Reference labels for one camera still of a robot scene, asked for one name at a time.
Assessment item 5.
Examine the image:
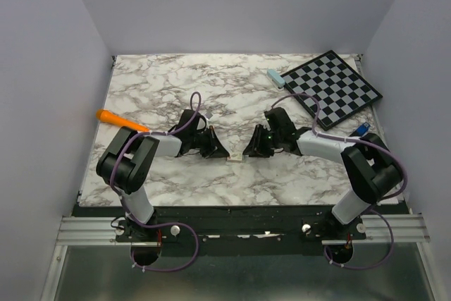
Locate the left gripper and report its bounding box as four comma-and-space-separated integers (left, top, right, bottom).
189, 125, 230, 159

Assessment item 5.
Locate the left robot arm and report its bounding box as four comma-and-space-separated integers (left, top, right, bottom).
96, 109, 230, 241

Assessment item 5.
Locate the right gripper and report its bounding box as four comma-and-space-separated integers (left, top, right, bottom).
242, 124, 282, 159

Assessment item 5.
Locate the orange marker pen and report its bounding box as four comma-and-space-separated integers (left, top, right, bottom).
96, 109, 150, 132

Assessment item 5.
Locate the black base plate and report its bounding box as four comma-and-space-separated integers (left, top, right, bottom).
69, 203, 412, 259

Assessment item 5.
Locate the aluminium rail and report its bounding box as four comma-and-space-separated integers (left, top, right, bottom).
56, 214, 431, 246

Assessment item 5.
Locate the black grey checkerboard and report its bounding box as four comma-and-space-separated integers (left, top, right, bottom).
281, 50, 383, 131

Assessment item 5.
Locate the white staple box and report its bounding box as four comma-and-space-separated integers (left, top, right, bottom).
227, 152, 243, 163

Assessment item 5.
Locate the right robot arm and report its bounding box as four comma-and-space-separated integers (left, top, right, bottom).
243, 107, 405, 239

